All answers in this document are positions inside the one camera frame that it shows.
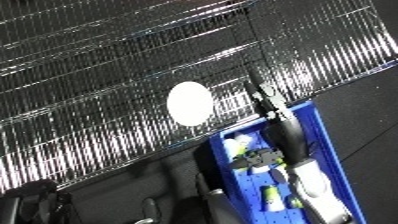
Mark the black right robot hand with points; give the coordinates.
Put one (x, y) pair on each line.
(287, 133)

